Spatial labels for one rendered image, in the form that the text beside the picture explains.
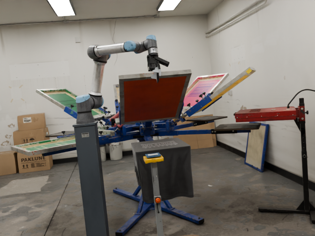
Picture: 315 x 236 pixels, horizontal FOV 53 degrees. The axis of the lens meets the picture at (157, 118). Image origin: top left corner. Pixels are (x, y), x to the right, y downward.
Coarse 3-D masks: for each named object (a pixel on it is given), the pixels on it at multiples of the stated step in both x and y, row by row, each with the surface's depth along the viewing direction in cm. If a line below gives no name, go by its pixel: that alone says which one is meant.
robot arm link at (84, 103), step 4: (80, 96) 259; (84, 96) 258; (88, 96) 261; (76, 100) 260; (80, 100) 258; (84, 100) 258; (88, 100) 260; (92, 100) 265; (76, 104) 261; (80, 104) 258; (84, 104) 258; (88, 104) 260; (92, 104) 265; (80, 108) 258; (84, 108) 258; (88, 108) 260; (92, 108) 269
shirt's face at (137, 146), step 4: (152, 140) 298; (156, 140) 296; (160, 140) 294; (164, 140) 292; (168, 140) 290; (172, 140) 288; (176, 140) 286; (180, 140) 284; (136, 144) 285; (140, 144) 283; (180, 144) 265; (184, 144) 264; (136, 148) 264; (140, 148) 263; (144, 148) 261; (148, 148) 260; (152, 148) 258; (156, 148) 256; (160, 148) 255; (164, 148) 253
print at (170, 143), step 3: (168, 141) 284; (171, 141) 283; (174, 141) 282; (144, 144) 281; (147, 144) 280; (150, 144) 278; (153, 144) 277; (156, 144) 276; (159, 144) 274; (162, 144) 273; (165, 144) 272; (168, 144) 270; (171, 144) 269; (174, 144) 268; (177, 144) 266; (144, 147) 265; (147, 147) 264
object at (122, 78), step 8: (168, 72) 254; (176, 72) 255; (184, 72) 255; (120, 80) 249; (128, 80) 250; (136, 80) 252; (120, 88) 259; (184, 88) 275; (120, 96) 270; (184, 96) 288; (120, 104) 282; (120, 112) 295; (176, 112) 313; (144, 120) 318; (152, 120) 320
